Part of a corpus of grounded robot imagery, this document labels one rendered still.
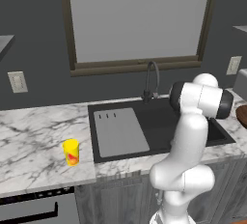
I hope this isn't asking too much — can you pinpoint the white wall socket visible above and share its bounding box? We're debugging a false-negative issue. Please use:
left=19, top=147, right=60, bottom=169
left=226, top=55, right=243, bottom=76
left=7, top=70, right=29, bottom=94

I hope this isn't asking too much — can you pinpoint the black dishwasher handle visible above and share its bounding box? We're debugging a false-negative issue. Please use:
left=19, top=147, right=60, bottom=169
left=0, top=201, right=60, bottom=224

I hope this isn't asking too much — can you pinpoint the grey wall shelf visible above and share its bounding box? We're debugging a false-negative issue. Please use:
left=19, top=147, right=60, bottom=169
left=0, top=34, right=16, bottom=62
left=233, top=24, right=247, bottom=34

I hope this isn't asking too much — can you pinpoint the dark grey sink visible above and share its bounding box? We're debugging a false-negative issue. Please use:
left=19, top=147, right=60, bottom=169
left=87, top=96, right=236, bottom=164

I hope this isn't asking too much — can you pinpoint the grey dishwasher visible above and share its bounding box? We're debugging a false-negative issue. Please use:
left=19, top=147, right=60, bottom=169
left=0, top=185, right=81, bottom=224

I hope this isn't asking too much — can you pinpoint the brown framed window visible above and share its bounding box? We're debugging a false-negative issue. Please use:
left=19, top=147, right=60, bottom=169
left=58, top=0, right=222, bottom=77

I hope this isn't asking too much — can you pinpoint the grey toaster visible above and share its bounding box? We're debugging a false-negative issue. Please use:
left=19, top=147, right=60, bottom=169
left=232, top=68, right=247, bottom=102

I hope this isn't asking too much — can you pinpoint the brown wooden bowl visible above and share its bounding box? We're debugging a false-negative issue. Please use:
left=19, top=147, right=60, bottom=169
left=234, top=104, right=247, bottom=129

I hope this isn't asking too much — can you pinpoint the yellow cup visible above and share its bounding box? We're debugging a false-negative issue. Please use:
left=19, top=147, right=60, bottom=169
left=62, top=138, right=81, bottom=167

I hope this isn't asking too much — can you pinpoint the dark grey tap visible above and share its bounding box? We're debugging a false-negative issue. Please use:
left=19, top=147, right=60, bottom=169
left=142, top=60, right=161, bottom=104

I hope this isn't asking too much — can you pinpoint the grey cupboard door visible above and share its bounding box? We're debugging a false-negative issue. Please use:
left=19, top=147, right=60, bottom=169
left=74, top=173, right=166, bottom=224
left=191, top=158, right=247, bottom=224

